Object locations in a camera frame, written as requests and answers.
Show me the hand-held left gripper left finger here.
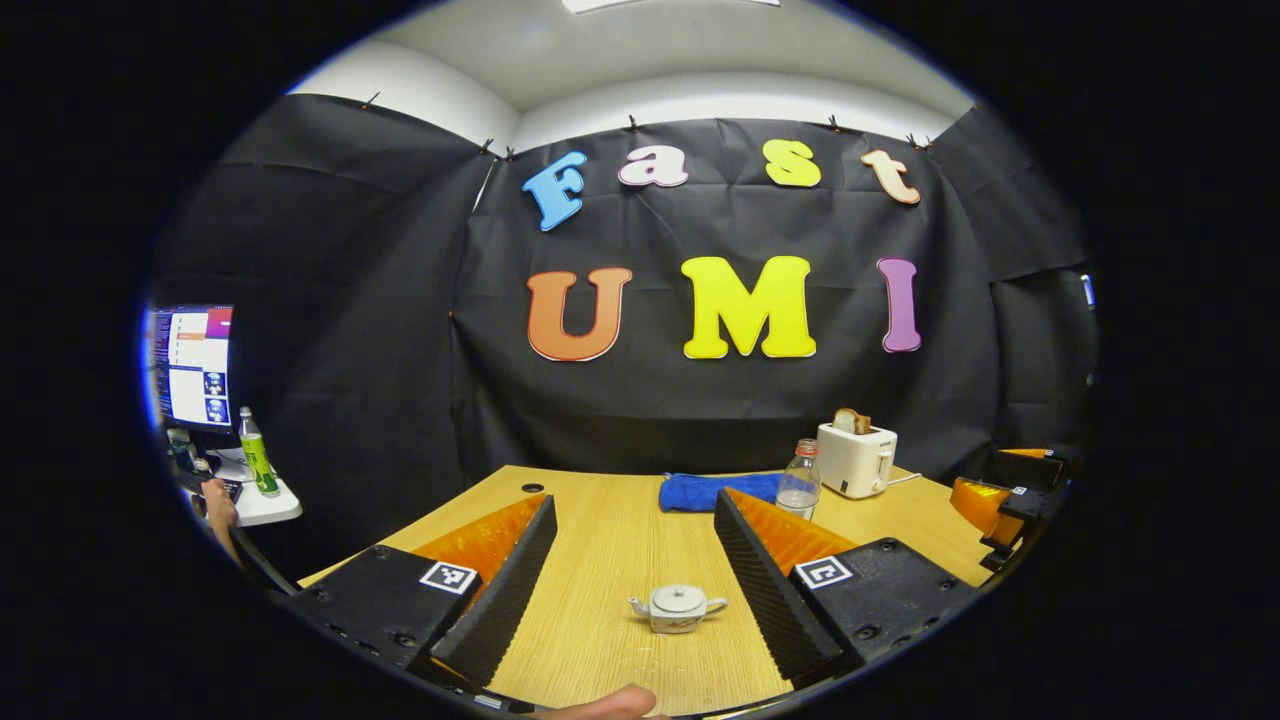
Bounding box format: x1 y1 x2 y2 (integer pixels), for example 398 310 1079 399
290 493 559 691

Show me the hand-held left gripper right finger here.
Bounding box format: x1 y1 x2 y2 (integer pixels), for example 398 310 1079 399
712 487 981 691

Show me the clear plastic water bottle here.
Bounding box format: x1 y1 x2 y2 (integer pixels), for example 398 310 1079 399
777 438 823 521

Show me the green drink bottle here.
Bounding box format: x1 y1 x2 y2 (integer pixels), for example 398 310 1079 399
238 406 281 497

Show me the blue towel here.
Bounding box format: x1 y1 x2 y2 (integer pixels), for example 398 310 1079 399
658 472 786 513

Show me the white toaster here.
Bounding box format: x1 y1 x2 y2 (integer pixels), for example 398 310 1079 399
817 422 898 499

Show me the white side table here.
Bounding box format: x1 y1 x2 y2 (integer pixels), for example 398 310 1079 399
185 450 303 528

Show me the black keyboard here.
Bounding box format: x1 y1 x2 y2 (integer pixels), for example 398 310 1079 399
180 470 244 503

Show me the computer monitor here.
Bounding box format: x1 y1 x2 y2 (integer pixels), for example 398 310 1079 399
148 305 235 433

